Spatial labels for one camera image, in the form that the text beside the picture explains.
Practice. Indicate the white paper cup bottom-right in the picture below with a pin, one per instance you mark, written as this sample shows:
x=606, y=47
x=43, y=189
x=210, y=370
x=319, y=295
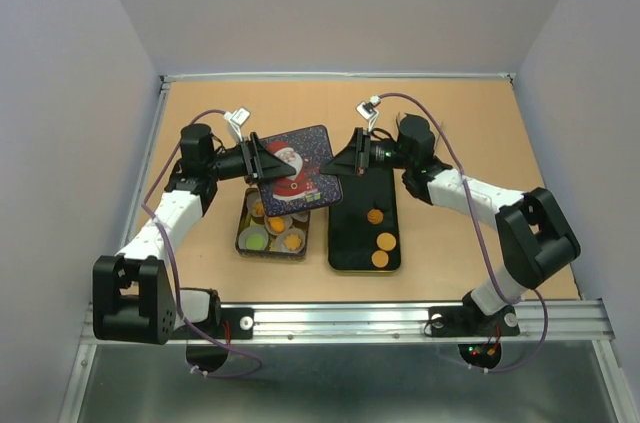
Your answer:
x=279, y=240

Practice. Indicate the gold tin lid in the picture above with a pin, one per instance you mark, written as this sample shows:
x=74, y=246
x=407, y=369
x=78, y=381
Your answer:
x=306, y=150

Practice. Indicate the orange flower cookie bottom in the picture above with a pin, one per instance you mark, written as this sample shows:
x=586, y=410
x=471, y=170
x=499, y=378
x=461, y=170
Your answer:
x=292, y=242

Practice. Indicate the white paper cup bottom-left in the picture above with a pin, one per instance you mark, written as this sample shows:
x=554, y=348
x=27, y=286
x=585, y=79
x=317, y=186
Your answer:
x=254, y=229

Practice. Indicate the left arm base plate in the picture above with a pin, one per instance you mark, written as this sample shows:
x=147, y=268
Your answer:
x=234, y=323

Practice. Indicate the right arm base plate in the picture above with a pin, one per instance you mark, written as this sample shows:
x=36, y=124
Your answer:
x=464, y=322

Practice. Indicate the gold cookie tin box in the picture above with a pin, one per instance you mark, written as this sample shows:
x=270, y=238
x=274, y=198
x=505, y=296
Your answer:
x=270, y=252

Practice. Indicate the black tray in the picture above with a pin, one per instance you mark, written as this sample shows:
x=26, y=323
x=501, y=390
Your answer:
x=351, y=238

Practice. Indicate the aluminium rail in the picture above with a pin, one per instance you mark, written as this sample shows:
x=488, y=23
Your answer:
x=363, y=323

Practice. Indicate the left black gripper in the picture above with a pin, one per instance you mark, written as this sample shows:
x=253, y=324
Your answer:
x=259, y=163

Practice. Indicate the white paper cup top-right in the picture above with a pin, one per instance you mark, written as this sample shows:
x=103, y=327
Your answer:
x=301, y=216

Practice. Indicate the orange fish cookie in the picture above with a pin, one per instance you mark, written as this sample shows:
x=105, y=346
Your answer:
x=276, y=225

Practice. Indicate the white paper cup centre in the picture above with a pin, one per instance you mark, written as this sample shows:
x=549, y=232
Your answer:
x=289, y=221

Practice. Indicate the round orange cookie lower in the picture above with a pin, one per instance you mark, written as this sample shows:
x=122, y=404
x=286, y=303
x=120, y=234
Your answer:
x=380, y=259

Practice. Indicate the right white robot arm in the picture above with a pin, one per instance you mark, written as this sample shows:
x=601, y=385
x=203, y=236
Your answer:
x=535, y=237

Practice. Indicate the round orange cookie upper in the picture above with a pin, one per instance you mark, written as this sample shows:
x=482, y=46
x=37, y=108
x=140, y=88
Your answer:
x=386, y=241

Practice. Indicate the green round cookie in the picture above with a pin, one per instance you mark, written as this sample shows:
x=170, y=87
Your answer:
x=255, y=242

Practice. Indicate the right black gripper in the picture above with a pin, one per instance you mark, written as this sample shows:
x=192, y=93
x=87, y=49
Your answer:
x=354, y=159

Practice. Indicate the orange swirl cookie right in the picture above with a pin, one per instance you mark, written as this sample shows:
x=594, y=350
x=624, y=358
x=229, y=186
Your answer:
x=375, y=216

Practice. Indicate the white paper cup top-left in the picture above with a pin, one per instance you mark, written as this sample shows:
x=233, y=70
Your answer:
x=251, y=198

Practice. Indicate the round orange cookie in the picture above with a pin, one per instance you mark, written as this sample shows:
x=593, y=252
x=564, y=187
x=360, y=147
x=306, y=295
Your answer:
x=380, y=259
x=386, y=241

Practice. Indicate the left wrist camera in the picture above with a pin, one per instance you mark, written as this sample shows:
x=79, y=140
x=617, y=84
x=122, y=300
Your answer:
x=235, y=121

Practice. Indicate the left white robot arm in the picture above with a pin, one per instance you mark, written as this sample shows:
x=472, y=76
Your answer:
x=136, y=293

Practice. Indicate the metal tongs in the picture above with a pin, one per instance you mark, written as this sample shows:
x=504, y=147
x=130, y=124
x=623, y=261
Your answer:
x=438, y=140

